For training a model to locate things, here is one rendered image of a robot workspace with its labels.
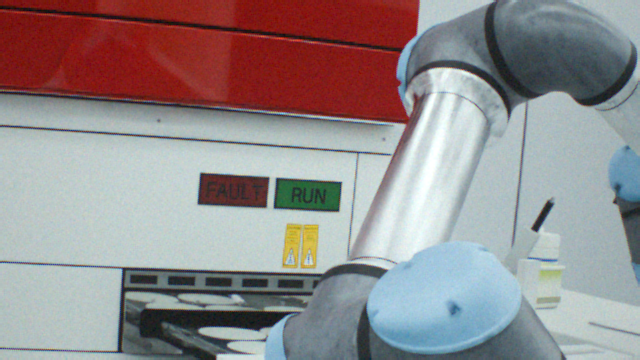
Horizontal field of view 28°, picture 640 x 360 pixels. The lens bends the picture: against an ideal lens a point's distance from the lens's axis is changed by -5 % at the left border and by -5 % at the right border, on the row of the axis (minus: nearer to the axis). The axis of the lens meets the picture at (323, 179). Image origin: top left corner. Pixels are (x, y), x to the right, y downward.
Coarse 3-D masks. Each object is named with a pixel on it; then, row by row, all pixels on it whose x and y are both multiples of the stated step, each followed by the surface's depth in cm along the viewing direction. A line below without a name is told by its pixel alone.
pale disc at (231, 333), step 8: (208, 328) 194; (216, 328) 195; (224, 328) 195; (232, 328) 196; (216, 336) 188; (224, 336) 188; (232, 336) 189; (240, 336) 189; (248, 336) 190; (256, 336) 191; (264, 336) 191
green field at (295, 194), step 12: (288, 192) 207; (300, 192) 208; (312, 192) 209; (324, 192) 210; (336, 192) 211; (288, 204) 207; (300, 204) 208; (312, 204) 209; (324, 204) 210; (336, 204) 211
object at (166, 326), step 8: (168, 328) 191; (176, 328) 189; (176, 336) 189; (184, 336) 186; (192, 336) 185; (192, 344) 184; (200, 344) 182; (208, 344) 180; (208, 352) 180; (216, 352) 177; (224, 352) 176
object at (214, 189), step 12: (204, 180) 199; (216, 180) 200; (228, 180) 201; (240, 180) 202; (252, 180) 203; (264, 180) 204; (204, 192) 199; (216, 192) 200; (228, 192) 201; (240, 192) 203; (252, 192) 204; (264, 192) 205; (264, 204) 205
